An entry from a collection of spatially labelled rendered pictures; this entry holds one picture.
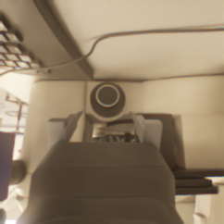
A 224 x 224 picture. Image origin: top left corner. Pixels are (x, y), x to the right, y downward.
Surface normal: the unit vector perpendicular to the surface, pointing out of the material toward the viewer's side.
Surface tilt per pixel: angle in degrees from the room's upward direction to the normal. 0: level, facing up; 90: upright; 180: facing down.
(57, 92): 90
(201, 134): 90
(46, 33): 4
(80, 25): 0
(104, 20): 0
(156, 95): 90
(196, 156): 90
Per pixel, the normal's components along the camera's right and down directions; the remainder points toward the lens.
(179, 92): -0.20, -0.07
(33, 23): -0.09, 0.97
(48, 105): 0.03, -0.24
